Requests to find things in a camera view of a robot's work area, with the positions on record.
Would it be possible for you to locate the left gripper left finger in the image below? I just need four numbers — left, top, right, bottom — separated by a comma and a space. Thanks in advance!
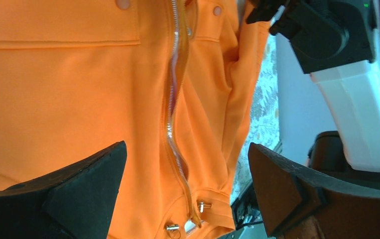
0, 141, 127, 239

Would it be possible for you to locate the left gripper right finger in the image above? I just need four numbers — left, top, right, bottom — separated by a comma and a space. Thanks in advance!
248, 143, 380, 239

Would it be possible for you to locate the orange zip jacket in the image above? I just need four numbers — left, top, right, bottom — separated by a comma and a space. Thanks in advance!
0, 0, 270, 239

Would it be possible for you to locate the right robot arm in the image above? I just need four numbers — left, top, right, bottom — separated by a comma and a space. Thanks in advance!
246, 0, 380, 190

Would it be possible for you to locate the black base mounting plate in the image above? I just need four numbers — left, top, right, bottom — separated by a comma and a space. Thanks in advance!
231, 183, 263, 231

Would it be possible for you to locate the floral table mat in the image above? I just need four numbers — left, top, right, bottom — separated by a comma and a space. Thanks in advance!
230, 36, 280, 203

